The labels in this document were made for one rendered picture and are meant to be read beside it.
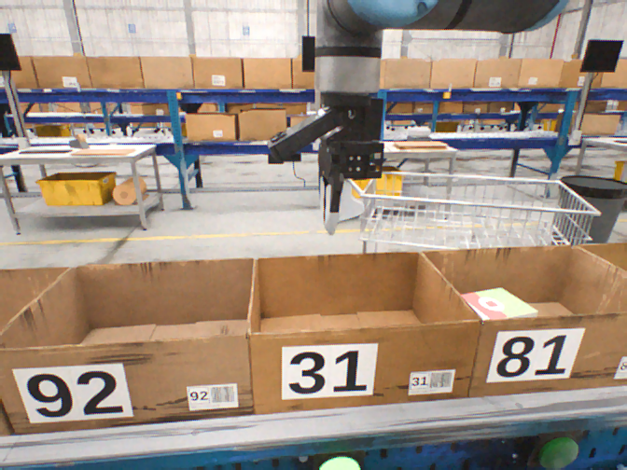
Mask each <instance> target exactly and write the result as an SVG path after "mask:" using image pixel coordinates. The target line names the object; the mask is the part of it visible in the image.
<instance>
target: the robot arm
mask: <svg viewBox="0 0 627 470"><path fill-rule="evenodd" d="M568 2H569V0H316V35H315V90H316V91H321V92H324V94H321V104H327V106H325V107H324V108H322V110H320V111H319V112H317V113H315V114H314V115H311V116H309V117H307V118H305V119H304V120H303V121H302V122H300V123H298V124H297V125H295V126H293V127H292V128H290V129H288V130H286V131H280V132H278V134H277V135H275V136H273V137H272V138H271V140H270V141H268V143H267V147H268V148H269V150H270V151H271V153H272V156H273V157H274V158H275V159H276V160H277V161H282V160H285V159H289V158H291V156H292V155H294V154H295V153H296V152H297V151H298V150H301V149H302V148H303V147H305V146H307V145H309V143H311V142H314V141H315V140H317V139H320V141H321V142H320V143H319V147H318V167H319V171H318V181H319V197H320V204H321V214H322V220H323V226H324V227H325V229H326V231H327V232H328V233H329V235H334V233H335V230H336V227H337V224H338V222H339V221H342V220H345V219H348V218H351V217H356V216H359V215H361V214H362V213H363V211H364V204H363V203H362V202H361V201H358V200H356V197H354V195H352V188H351V186H350V184H348V182H346V181H344V179H351V178H352V179H353V180H368V179H381V178H382V175H383V152H384V143H383V142H381V132H382V120H383V98H377V97H371V95H369V93H377V92H378V91H379V86H380V73H381V60H382V46H383V30H387V29H397V30H427V31H440V30H456V31H484V32H498V33H501V34H517V33H520V32H531V31H535V30H537V29H540V28H542V27H545V26H546V25H548V23H549V22H551V21H552V20H553V19H555V18H557V17H558V16H559V15H560V14H561V13H562V10H563V9H564V8H565V6H566V5H567V3H568ZM348 111H349V112H350V113H349V112H348ZM375 153H381V163H380V170H379V171H376V164H373V163H370V160H371V159H374V154H375Z"/></svg>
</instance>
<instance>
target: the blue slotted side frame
mask: <svg viewBox="0 0 627 470"><path fill-rule="evenodd" d="M616 427H619V429H618V431H617V433H616V434H615V435H613V434H614V430H615V428H616ZM576 429H581V430H582V434H583V430H588V433H587V435H586V436H584V437H583V438H581V437H580V440H579V443H578V457H577V458H576V460H574V461H573V462H572V463H570V464H569V465H568V466H567V467H565V468H561V469H547V468H545V467H536V468H530V467H527V465H528V464H529V463H527V460H529V457H530V456H531V455H532V450H533V447H534V445H535V440H536V436H537V435H538V434H543V433H554V432H565V430H576ZM600 431H601V433H600ZM582 434H581V436H582ZM520 436H523V438H522V444H520V445H518V442H517V440H519V437H520ZM487 439H490V442H489V446H488V447H487V448H484V447H483V444H485V440H487ZM503 440H504V441H503ZM454 442H456V445H455V449H454V450H450V447H451V446H452V443H454ZM469 443H471V444H469ZM622 445H625V447H624V450H623V452H622V454H619V453H620V449H621V446H622ZM416 446H422V451H421V452H420V453H415V451H416ZM435 446H437V447H436V448H435ZM357 449H363V450H364V451H365V453H366V452H367V454H364V469H363V470H397V468H398V467H402V470H430V467H431V464H433V463H434V464H435V465H436V466H435V470H463V468H464V462H465V461H468V466H467V470H588V469H591V467H592V469H593V470H602V469H605V470H618V468H617V466H619V465H620V464H622V465H623V466H624V467H625V468H626V467H627V412H624V413H613V414H602V415H591V416H579V417H568V418H556V419H545V421H538V420H534V421H533V422H512V423H500V424H489V425H478V426H467V427H454V428H443V429H432V430H421V431H409V432H398V433H387V434H376V435H353V436H342V437H331V438H319V439H308V441H297V442H285V443H274V444H262V445H251V446H240V447H228V448H217V449H207V450H195V451H184V452H173V453H161V454H149V455H138V456H131V457H127V458H116V459H104V460H93V461H83V462H71V463H49V464H38V465H26V466H16V467H5V468H1V467H0V470H196V466H202V470H236V469H235V464H236V463H241V470H314V464H313V463H309V456H314V455H315V454H316V453H326V452H337V451H347V450H357ZM381 449H387V453H386V456H384V457H382V456H381ZM401 449H403V450H401ZM592 449H595V451H594V454H593V456H592V457H591V458H590V454H591V451H592ZM303 456H308V458H307V462H304V463H303V462H300V460H299V457H303ZM498 458H501V462H500V465H499V467H495V465H496V461H497V459H498ZM272 459H279V466H276V467H273V466H272ZM293 459H296V460H293ZM513 461H514V462H513ZM256 463H258V464H256ZM481 463H482V464H481ZM218 466H221V467H218ZM448 466H450V467H451V468H448Z"/></svg>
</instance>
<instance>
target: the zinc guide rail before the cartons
mask: <svg viewBox="0 0 627 470"><path fill-rule="evenodd" d="M624 412H627V386H622V387H610V388H598V389H586V390H573V391H560V392H547V393H535V394H512V395H500V396H486V397H474V398H462V399H450V400H437V401H424V402H412V403H400V404H388V405H376V406H364V407H363V408H357V407H352V408H340V409H328V410H315V411H302V412H290V413H278V414H266V415H254V416H241V418H228V419H216V420H204V421H192V422H167V423H155V425H143V426H131V427H119V428H106V429H94V430H81V431H69V432H56V434H54V433H44V434H43V435H34V434H32V435H22V436H15V435H9V436H0V467H1V468H5V467H16V466H26V465H38V464H49V463H71V462H83V461H93V460H104V459H116V458H127V457H131V456H138V455H149V454H161V453H173V452H184V451H195V450H207V449H217V448H228V447H240V446H251V445H262V444H274V443H285V442H297V441H308V439H319V438H331V437H342V436H353V435H376V434H387V433H398V432H409V431H421V430H432V429H443V428H454V427H467V426H478V425H489V424H500V423H512V422H533V421H534V420H538V421H545V419H556V418H568V417H579V416H591V415H602V414H613V413H624Z"/></svg>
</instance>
